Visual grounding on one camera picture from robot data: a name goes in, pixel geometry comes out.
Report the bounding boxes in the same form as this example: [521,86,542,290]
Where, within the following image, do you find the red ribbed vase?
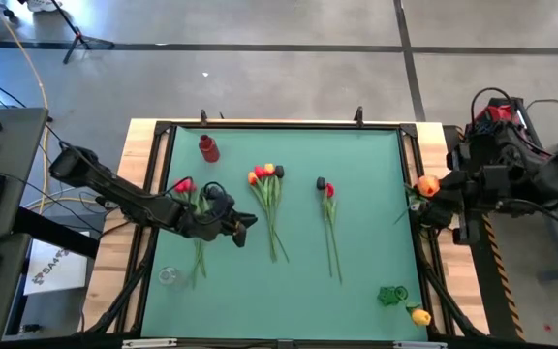
[198,134,221,164]

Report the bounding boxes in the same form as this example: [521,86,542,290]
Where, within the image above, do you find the tulip bunch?
[247,172,278,263]

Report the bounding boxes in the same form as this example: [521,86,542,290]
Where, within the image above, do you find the silver metal bracket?
[393,340,449,349]
[122,337,178,349]

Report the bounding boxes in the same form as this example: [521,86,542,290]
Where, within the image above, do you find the black hazard striped platform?
[443,124,527,340]

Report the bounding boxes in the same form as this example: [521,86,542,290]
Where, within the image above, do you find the clear glass vase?
[157,265,191,292]

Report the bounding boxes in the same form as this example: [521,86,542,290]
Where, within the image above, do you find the orange artificial tulip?
[393,174,442,225]

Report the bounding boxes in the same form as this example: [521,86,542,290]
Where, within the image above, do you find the artificial flowers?
[196,193,208,280]

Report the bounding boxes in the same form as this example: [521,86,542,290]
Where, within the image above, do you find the green glass vase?
[377,284,410,307]

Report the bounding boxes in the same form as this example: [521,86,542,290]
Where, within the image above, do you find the grey desk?
[0,107,50,344]

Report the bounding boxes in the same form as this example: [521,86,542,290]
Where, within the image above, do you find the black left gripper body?
[176,191,239,242]

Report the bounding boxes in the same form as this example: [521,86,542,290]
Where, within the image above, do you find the yellow artificial tulip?
[402,300,433,328]
[263,163,280,263]

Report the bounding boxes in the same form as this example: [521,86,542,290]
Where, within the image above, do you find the black desk beam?
[12,206,101,259]

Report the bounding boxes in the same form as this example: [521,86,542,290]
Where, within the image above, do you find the dark purple artificial tulip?
[197,239,207,279]
[315,176,334,278]
[268,165,291,266]

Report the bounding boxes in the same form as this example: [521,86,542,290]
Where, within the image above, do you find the red black tool case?
[475,96,527,127]

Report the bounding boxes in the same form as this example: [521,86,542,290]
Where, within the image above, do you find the green table mat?
[140,126,429,342]

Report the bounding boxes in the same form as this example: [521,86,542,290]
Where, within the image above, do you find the yellow cable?
[0,0,50,214]

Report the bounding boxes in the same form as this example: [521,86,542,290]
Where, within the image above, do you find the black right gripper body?
[439,167,486,229]

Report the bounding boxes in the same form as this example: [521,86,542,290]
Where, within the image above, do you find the white printed paper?
[23,231,91,296]

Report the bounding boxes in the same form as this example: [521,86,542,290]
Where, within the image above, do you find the black tripod stand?
[48,0,115,65]

